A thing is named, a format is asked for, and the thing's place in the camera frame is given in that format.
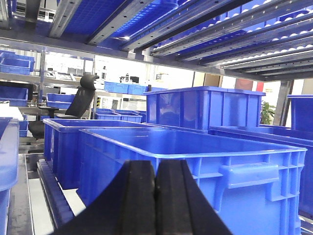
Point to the blue bin left edge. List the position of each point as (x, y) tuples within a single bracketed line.
[(9, 143)]

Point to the blue bin nearest front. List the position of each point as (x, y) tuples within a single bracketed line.
[(253, 186)]

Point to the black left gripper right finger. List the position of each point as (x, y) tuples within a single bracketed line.
[(181, 207)]

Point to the tall blue crate centre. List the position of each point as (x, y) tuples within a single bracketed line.
[(199, 108)]

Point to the blue bin behind front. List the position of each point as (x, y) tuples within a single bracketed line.
[(62, 145)]

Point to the blue bin right side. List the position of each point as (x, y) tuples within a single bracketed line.
[(300, 134)]

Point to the green potted plant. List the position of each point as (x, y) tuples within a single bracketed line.
[(267, 113)]

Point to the overhead roller shelf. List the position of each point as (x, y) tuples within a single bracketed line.
[(263, 40)]

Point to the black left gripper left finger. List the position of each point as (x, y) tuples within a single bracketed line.
[(125, 207)]

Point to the black office chair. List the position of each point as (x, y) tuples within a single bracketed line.
[(79, 105)]

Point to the blue bin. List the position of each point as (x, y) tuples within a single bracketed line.
[(300, 134), (253, 186), (62, 145)]

